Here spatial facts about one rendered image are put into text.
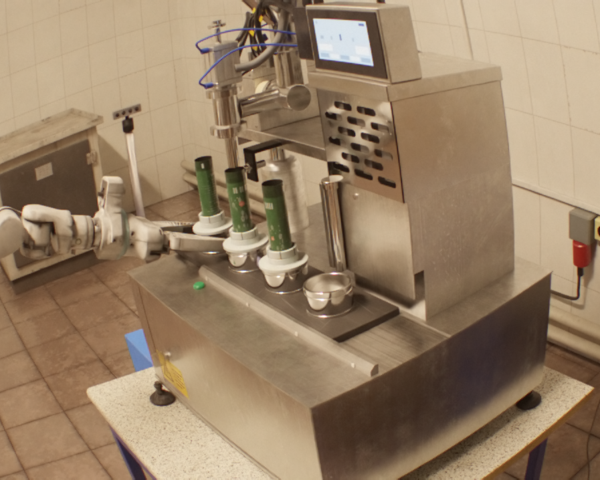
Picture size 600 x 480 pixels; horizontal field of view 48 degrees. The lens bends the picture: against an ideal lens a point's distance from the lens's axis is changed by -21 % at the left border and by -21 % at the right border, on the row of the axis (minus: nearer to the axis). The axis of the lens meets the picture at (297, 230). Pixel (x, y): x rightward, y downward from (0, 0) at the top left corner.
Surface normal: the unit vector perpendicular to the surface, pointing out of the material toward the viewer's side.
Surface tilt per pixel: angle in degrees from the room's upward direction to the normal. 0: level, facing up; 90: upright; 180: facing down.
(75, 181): 90
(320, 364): 0
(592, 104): 90
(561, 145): 90
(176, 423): 0
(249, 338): 0
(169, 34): 90
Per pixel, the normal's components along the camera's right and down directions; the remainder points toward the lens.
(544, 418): -0.13, -0.92
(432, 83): 0.54, 0.24
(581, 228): -0.83, 0.30
